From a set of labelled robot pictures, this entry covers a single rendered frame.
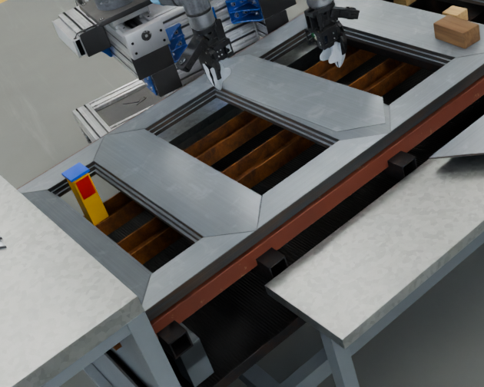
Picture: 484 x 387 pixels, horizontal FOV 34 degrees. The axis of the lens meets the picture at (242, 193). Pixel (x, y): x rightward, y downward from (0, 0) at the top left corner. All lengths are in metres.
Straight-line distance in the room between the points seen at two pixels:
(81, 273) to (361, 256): 0.64
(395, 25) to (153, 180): 0.91
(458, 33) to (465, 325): 0.94
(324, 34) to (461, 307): 1.03
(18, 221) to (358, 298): 0.76
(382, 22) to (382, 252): 0.94
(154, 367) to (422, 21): 1.41
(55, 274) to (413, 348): 1.36
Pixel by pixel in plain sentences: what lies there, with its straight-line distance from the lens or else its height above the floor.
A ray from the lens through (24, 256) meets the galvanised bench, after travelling 1.70.
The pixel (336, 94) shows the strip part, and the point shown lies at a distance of 2.24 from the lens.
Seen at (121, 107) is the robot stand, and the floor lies 0.21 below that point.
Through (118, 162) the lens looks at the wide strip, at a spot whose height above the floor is 0.85.
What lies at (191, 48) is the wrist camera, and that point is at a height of 1.01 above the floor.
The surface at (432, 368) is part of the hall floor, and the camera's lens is 2.57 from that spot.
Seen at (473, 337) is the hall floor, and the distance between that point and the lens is 2.64.
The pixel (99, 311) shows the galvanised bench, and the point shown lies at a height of 1.05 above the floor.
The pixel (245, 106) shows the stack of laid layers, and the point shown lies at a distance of 2.34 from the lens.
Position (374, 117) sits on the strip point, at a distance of 2.10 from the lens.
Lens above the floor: 1.99
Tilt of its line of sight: 36 degrees down
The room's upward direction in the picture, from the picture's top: 19 degrees counter-clockwise
